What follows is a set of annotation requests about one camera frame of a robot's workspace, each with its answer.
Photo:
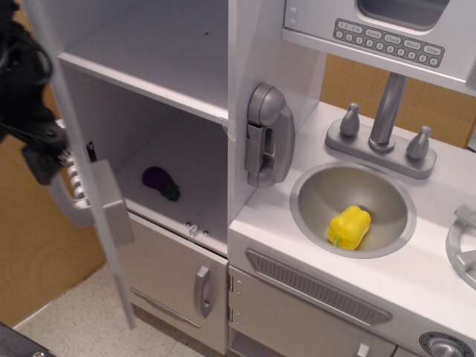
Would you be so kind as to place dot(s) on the white toy kitchen cabinet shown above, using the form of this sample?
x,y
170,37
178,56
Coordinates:
x,y
174,80

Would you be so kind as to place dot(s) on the silver toy faucet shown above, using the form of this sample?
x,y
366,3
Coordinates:
x,y
377,143

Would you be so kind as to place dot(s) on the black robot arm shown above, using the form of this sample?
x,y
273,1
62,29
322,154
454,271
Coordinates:
x,y
25,70

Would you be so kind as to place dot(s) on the white toy microwave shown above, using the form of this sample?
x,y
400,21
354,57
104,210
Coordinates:
x,y
432,41

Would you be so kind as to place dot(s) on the wooden board panel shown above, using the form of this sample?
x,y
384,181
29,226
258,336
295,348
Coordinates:
x,y
43,254

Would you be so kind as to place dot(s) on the silver toy wall phone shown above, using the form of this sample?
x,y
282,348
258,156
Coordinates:
x,y
270,141

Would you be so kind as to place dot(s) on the black case corner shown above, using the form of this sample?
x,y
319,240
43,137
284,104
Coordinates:
x,y
14,344

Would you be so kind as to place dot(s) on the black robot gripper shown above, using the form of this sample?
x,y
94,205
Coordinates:
x,y
24,116

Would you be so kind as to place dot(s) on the silver oven knob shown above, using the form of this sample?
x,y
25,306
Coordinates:
x,y
439,344

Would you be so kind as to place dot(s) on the silver round sink bowl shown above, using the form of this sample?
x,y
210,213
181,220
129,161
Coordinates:
x,y
324,192

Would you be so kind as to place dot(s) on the white toy oven door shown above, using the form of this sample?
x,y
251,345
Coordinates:
x,y
267,321

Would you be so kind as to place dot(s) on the white toy freezer door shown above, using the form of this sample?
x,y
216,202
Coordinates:
x,y
160,268

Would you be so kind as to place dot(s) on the silver freezer door handle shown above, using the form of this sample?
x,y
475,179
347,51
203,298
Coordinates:
x,y
202,306

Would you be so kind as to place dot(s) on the purple toy eggplant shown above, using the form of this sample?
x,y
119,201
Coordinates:
x,y
159,179

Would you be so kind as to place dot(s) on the silver oven vent panel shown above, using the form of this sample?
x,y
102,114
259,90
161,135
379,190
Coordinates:
x,y
317,290

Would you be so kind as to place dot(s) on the silver fridge door handle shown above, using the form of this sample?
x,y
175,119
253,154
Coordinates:
x,y
69,194

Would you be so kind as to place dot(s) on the yellow toy bell pepper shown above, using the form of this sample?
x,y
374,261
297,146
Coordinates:
x,y
348,229

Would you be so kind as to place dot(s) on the white toy fridge door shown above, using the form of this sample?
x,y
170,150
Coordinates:
x,y
58,26

